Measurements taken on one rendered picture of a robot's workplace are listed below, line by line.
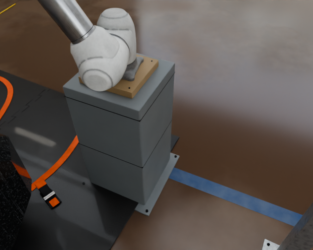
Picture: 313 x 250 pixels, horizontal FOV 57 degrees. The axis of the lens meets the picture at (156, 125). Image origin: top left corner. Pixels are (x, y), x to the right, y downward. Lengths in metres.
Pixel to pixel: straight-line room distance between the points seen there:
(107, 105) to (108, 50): 0.31
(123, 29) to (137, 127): 0.42
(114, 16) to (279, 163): 1.51
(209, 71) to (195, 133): 0.83
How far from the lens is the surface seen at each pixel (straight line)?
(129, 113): 1.25
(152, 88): 1.32
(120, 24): 1.21
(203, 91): 2.61
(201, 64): 2.94
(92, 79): 1.06
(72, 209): 1.89
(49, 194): 1.95
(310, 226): 1.37
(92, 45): 1.05
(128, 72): 1.32
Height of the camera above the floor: 1.62
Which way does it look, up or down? 46 degrees down
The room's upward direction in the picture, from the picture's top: straight up
